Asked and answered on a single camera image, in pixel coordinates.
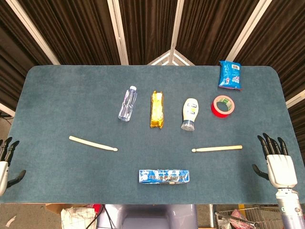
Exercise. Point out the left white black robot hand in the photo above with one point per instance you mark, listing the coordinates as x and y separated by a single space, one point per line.
3 171

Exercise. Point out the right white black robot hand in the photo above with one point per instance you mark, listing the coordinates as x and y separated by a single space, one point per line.
281 169

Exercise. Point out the light wooden drumstick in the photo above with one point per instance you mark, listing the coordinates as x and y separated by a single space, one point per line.
216 149
93 143

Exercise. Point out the lavender robot base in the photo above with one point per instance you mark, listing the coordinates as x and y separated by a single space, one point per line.
147 217

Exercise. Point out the white paper scrap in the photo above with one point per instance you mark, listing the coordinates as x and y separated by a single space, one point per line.
10 221

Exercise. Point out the pink patterned bag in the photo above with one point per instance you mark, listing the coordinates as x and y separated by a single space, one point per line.
238 215

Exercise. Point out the red tape roll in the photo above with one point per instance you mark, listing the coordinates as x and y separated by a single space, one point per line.
219 113

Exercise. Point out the white checked bag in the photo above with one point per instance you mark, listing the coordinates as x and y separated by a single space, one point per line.
78 218

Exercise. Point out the blue-grey felt table cloth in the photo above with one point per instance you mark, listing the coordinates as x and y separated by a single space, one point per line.
71 107

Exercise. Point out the blue snack bag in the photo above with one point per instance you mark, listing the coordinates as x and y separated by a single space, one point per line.
230 76

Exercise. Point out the white mayonnaise squeeze bottle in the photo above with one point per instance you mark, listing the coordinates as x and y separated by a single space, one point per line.
190 112

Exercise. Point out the blue Oreo cookie box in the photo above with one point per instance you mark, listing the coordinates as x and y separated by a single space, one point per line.
164 177

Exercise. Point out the gold foil snack pack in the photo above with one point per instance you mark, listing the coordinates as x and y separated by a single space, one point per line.
157 109

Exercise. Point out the clear plastic water bottle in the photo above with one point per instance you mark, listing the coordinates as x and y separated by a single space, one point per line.
127 105

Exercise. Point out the dark brown pleated curtain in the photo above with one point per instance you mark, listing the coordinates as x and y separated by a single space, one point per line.
147 23

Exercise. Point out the white frame post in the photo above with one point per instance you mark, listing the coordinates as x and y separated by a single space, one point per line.
295 99
177 23
118 31
6 109
33 31
247 31

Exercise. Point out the white triangular frame foot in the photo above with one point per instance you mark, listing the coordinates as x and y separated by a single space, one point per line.
157 58

